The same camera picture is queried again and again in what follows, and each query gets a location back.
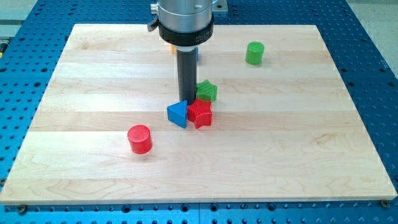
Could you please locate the green cylinder block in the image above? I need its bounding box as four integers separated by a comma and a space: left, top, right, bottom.
245, 42, 265, 65

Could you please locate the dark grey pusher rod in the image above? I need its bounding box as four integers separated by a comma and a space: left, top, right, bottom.
175, 46, 198, 105

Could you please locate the light wooden board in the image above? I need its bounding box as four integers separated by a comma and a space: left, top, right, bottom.
1, 24, 397, 205

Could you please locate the red star block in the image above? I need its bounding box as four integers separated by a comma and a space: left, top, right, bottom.
187, 99, 213, 129

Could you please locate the yellow block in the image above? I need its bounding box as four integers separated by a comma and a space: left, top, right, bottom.
170, 45, 177, 54

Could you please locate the blue triangle block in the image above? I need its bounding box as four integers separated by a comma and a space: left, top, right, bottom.
167, 100, 188, 129

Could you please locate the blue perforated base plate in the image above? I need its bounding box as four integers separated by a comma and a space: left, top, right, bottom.
1, 1, 397, 223

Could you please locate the red cylinder block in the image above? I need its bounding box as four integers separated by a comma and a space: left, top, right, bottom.
127, 124, 152, 154

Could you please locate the green star block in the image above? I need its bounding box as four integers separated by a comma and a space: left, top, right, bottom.
196, 80, 218, 101

